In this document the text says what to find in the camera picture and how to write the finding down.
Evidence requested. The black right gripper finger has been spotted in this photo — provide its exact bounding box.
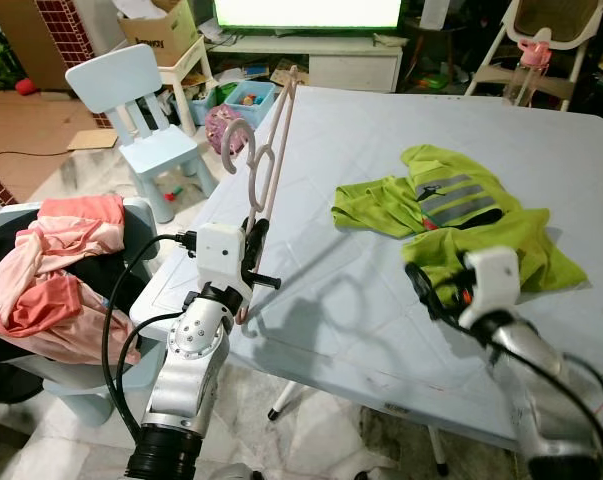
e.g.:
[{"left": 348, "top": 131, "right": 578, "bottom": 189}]
[{"left": 414, "top": 262, "right": 448, "bottom": 306}]

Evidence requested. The lime green shirt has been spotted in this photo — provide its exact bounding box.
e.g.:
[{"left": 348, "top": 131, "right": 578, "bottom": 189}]
[{"left": 331, "top": 143, "right": 589, "bottom": 296}]

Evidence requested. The pink coral garment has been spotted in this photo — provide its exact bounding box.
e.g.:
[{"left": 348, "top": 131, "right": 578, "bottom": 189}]
[{"left": 0, "top": 193, "right": 144, "bottom": 368}]

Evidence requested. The pale blue folding table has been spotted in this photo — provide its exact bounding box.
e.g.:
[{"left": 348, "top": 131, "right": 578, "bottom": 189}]
[{"left": 131, "top": 85, "right": 603, "bottom": 471}]

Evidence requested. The pink backpack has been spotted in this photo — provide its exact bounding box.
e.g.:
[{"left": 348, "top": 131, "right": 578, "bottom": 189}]
[{"left": 205, "top": 103, "right": 250, "bottom": 153}]

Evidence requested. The blue toy bin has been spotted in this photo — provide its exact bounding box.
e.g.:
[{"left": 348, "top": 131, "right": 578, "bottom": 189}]
[{"left": 221, "top": 80, "right": 279, "bottom": 119}]

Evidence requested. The black garment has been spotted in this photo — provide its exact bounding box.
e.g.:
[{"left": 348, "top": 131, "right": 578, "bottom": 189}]
[{"left": 0, "top": 225, "right": 147, "bottom": 401}]

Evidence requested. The small white table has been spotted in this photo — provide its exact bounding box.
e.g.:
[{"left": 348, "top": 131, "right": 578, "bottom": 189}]
[{"left": 151, "top": 35, "right": 214, "bottom": 131}]

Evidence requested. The grey robot left leg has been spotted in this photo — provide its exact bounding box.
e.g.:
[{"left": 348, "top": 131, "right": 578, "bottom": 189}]
[{"left": 206, "top": 462, "right": 264, "bottom": 480}]

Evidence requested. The white television stand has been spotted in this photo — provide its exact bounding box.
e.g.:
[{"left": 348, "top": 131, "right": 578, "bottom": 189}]
[{"left": 206, "top": 30, "right": 407, "bottom": 93}]

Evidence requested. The small cardboard box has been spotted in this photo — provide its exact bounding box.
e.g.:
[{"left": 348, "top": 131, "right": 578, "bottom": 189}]
[{"left": 116, "top": 0, "right": 200, "bottom": 66}]

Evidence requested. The bright television screen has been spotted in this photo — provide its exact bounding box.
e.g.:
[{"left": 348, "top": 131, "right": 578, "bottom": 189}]
[{"left": 213, "top": 0, "right": 404, "bottom": 31}]

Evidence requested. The pink lid water bottle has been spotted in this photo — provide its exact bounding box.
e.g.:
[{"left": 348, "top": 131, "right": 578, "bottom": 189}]
[{"left": 506, "top": 38, "right": 552, "bottom": 106}]

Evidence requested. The brown cardboard sheet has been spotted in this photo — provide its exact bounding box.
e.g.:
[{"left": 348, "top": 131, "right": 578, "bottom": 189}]
[{"left": 0, "top": 90, "right": 122, "bottom": 201}]

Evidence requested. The white baby high chair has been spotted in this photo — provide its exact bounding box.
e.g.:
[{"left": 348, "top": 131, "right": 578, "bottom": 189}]
[{"left": 466, "top": 0, "right": 603, "bottom": 101}]

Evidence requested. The large cardboard box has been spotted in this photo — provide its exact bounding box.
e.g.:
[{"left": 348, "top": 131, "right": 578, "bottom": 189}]
[{"left": 0, "top": 0, "right": 72, "bottom": 91}]

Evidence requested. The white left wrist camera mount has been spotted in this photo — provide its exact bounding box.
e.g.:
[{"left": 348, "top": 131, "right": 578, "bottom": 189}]
[{"left": 196, "top": 223, "right": 247, "bottom": 296}]

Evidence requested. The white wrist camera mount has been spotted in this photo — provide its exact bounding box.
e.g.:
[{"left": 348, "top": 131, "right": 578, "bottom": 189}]
[
  {"left": 196, "top": 223, "right": 247, "bottom": 296},
  {"left": 461, "top": 246, "right": 522, "bottom": 329}
]

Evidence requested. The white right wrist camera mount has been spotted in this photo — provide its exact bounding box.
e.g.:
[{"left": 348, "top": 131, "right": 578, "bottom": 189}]
[{"left": 461, "top": 246, "right": 522, "bottom": 329}]

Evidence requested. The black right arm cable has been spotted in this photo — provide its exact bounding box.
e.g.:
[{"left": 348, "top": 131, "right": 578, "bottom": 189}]
[{"left": 411, "top": 265, "right": 603, "bottom": 476}]

